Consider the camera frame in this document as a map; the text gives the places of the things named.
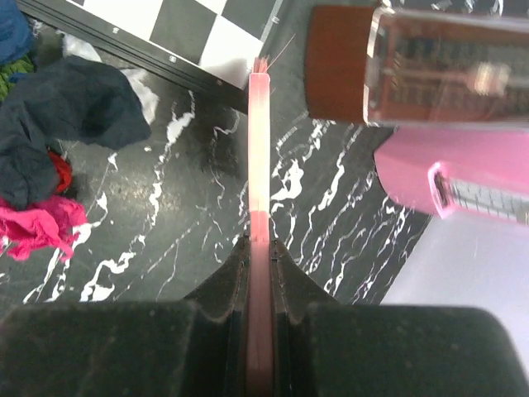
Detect brown metronome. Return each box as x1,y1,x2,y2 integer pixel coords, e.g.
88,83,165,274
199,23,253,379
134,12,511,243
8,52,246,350
304,5,528,127

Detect pink metronome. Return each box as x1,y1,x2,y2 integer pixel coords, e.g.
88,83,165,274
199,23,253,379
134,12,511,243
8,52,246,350
374,127,528,225

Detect red paper scrap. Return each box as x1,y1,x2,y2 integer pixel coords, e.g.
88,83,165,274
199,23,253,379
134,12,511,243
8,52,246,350
47,148,73,194

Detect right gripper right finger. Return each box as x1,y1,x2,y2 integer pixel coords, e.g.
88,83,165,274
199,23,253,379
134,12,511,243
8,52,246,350
271,241,528,396

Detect black white chessboard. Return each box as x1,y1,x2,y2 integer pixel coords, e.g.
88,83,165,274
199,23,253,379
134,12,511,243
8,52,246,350
19,1,290,103

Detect black paper scrap centre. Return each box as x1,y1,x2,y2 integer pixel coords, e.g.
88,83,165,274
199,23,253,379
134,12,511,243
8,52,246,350
1,56,150,209

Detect magenta paper scrap right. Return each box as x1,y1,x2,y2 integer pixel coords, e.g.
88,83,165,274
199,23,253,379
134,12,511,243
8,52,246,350
1,195,88,261

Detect green paper scrap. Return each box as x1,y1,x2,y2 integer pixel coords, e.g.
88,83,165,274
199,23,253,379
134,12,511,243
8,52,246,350
0,55,35,102

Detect blue paper scrap upper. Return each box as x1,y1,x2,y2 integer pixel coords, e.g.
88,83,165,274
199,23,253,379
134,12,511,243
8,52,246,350
0,0,34,65

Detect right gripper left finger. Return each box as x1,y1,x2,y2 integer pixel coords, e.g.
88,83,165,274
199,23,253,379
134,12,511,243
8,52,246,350
1,237,250,396

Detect pink hand brush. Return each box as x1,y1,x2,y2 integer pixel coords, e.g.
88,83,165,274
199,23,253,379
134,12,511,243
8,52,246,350
246,58,274,396

